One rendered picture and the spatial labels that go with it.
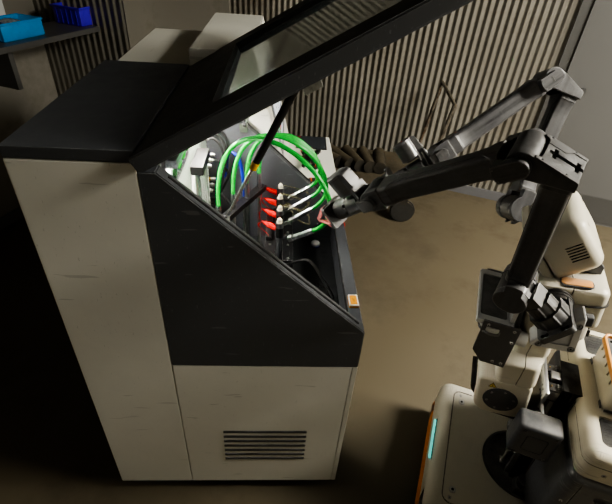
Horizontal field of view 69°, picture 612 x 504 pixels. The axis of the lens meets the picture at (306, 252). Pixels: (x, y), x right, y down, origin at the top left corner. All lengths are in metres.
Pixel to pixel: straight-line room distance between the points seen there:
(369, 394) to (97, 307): 1.50
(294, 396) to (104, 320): 0.65
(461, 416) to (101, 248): 1.57
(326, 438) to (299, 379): 0.37
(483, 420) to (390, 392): 0.52
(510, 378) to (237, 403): 0.88
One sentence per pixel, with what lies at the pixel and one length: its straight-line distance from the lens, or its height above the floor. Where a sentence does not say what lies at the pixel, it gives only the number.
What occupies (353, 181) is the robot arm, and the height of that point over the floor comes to 1.39.
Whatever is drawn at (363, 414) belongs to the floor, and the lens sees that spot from 2.34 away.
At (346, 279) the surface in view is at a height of 0.95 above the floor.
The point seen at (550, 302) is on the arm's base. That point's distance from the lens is 1.19.
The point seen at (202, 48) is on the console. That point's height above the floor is 1.55.
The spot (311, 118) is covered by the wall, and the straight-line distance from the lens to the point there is 4.40.
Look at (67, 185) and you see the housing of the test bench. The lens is 1.14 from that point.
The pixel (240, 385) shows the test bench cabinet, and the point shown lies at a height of 0.69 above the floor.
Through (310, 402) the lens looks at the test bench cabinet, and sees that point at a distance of 1.60.
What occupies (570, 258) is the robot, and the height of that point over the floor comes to 1.29.
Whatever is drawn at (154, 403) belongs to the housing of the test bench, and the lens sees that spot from 1.65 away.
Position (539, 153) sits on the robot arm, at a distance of 0.91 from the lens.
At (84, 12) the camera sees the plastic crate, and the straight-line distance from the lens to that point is 3.53.
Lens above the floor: 1.92
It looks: 37 degrees down
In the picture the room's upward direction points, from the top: 4 degrees clockwise
